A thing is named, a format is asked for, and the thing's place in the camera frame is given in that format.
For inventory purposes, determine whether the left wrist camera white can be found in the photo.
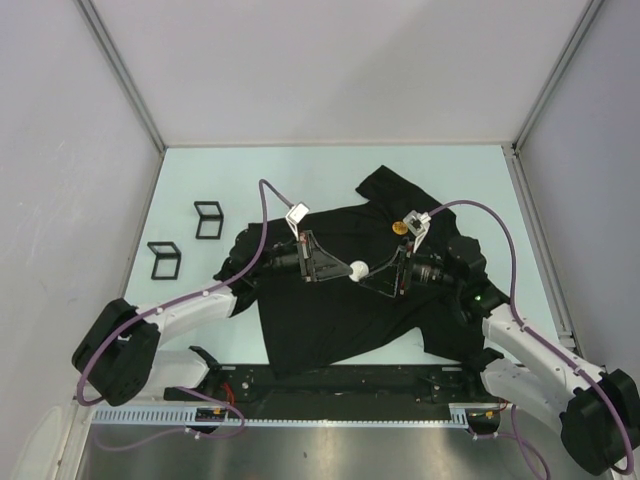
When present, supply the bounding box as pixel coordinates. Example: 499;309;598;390
285;202;310;241

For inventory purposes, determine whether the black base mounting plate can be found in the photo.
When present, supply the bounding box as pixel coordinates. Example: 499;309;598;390
194;364;498;404

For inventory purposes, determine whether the aluminium post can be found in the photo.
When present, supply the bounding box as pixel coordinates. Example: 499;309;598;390
73;0;167;155
511;0;606;153

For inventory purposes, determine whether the black frame box far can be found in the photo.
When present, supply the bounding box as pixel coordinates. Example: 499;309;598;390
194;201;225;240

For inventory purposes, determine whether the black frame box near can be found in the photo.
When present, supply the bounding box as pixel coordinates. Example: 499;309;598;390
147;241;182;281

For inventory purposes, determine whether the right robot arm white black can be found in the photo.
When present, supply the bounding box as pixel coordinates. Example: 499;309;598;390
350;236;639;475

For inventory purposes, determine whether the white round brooch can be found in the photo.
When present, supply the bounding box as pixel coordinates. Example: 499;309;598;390
349;260;369;283

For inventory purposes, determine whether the black frame box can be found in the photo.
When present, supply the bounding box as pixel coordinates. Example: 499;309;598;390
194;201;225;240
147;241;182;281

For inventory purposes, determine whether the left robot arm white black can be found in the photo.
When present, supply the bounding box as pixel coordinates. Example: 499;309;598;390
71;231;353;406

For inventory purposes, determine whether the aluminium post left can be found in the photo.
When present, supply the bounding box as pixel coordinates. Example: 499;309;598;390
73;0;167;155

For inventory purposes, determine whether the white slotted cable duct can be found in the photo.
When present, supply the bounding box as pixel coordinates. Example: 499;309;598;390
92;405;468;429

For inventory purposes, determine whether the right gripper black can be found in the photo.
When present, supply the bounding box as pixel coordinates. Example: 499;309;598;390
358;237;462;297

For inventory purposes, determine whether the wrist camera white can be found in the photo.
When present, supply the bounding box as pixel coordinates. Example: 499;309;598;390
285;202;310;241
403;210;431;253

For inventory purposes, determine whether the aluminium post right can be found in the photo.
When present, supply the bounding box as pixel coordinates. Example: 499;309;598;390
511;0;606;153

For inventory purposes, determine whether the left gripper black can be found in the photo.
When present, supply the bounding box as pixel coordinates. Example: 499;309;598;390
250;230;351;282

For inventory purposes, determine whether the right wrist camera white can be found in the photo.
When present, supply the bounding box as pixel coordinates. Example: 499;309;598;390
403;210;431;253

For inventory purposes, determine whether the black t-shirt garment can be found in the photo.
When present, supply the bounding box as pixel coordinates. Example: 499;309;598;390
215;166;509;377

